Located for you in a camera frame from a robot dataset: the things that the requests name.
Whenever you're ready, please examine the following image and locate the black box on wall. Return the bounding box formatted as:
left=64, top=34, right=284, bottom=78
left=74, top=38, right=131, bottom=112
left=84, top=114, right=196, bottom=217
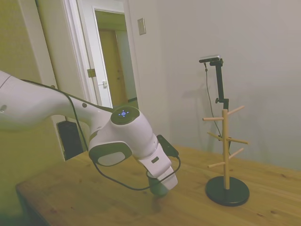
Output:
left=57, top=121, right=85, bottom=161

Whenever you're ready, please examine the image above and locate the grey exterior camera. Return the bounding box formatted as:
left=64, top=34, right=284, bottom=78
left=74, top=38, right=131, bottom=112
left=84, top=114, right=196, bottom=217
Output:
left=198, top=54, right=223, bottom=64

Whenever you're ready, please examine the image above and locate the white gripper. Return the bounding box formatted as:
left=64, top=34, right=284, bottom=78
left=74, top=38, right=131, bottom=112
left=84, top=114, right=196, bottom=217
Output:
left=138, top=147, right=178, bottom=190

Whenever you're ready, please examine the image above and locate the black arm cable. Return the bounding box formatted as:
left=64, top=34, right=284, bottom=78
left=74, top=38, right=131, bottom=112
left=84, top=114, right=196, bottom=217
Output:
left=20, top=79, right=182, bottom=191

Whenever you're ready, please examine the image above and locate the grey wall switch plate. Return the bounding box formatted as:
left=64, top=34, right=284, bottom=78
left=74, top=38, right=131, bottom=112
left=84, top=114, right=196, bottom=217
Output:
left=137, top=17, right=147, bottom=36

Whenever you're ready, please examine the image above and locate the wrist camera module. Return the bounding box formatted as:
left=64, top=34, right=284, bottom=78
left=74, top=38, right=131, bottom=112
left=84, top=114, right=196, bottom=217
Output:
left=156, top=134, right=180, bottom=159

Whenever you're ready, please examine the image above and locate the wooden mug tree black base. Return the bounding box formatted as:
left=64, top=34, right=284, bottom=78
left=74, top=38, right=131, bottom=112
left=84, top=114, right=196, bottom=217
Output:
left=202, top=105, right=250, bottom=208

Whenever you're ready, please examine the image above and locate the teal ceramic mug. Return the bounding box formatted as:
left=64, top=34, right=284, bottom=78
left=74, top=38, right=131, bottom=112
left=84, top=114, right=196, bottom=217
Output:
left=146, top=171, right=169, bottom=197

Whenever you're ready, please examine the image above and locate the black camera stand pole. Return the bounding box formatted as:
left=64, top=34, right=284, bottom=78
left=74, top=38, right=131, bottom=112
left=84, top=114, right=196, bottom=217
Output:
left=209, top=58, right=230, bottom=112

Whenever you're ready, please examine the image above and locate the thin black camera cable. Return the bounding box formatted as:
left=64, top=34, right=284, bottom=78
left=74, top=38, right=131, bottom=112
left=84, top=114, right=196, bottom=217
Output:
left=204, top=62, right=223, bottom=142

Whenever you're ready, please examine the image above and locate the brown wooden door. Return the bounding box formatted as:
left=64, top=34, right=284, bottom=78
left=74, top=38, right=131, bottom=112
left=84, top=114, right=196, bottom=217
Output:
left=98, top=29, right=126, bottom=107

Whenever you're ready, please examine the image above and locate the white door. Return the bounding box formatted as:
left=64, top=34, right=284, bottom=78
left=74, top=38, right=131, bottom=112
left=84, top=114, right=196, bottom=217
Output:
left=35, top=0, right=114, bottom=111

